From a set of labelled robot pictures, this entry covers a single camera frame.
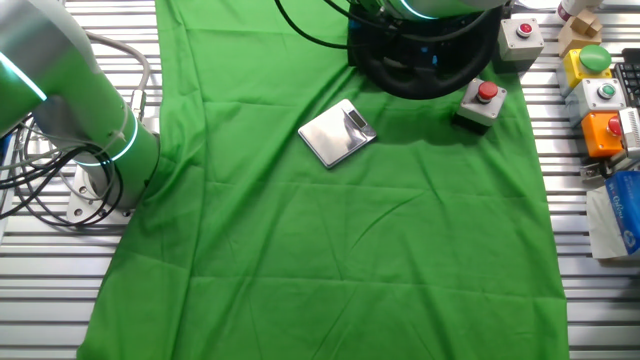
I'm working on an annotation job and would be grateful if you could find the wooden block puzzle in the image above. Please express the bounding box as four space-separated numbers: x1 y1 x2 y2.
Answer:
557 7 605 59

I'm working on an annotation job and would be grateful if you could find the grey box large red button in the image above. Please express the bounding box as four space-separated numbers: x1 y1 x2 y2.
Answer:
451 78 509 136

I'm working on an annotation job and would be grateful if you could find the grey box green button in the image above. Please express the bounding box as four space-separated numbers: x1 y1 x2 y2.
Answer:
565 77 628 127

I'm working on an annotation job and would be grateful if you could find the black base cable loop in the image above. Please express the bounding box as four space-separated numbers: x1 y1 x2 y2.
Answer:
0 119 126 226

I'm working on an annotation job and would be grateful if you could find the grey box small red button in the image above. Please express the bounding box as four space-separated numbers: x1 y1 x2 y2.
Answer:
491 17 546 75

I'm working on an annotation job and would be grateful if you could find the black keyboard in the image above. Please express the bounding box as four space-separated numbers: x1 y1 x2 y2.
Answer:
613 48 640 109

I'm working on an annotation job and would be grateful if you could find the blue and white tissue pack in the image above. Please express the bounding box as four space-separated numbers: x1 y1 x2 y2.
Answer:
585 171 640 261

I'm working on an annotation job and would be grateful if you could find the yellow box green mushroom button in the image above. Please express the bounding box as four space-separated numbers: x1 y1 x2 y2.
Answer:
556 44 614 97

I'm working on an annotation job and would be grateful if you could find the white ribbed box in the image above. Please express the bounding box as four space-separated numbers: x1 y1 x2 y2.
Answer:
618 106 640 160

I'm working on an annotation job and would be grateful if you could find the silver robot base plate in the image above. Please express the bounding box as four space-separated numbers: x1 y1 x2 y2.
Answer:
66 164 132 225

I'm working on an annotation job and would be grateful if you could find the thick grey robot cable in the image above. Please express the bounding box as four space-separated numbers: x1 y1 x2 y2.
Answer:
87 32 152 124

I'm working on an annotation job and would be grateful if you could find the small metal clamp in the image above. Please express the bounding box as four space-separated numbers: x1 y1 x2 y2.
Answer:
579 149 624 181

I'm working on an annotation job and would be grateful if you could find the orange box red button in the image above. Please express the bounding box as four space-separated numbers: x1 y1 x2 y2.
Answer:
580 110 625 159

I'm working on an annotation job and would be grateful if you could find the green cloth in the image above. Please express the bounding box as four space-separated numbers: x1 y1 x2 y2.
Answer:
74 0 571 360

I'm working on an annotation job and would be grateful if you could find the black leather steering wheel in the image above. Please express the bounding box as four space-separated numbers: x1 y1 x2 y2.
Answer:
349 4 504 101

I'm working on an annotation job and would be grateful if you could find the silver kitchen scale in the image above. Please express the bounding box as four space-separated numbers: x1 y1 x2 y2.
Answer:
297 98 378 170

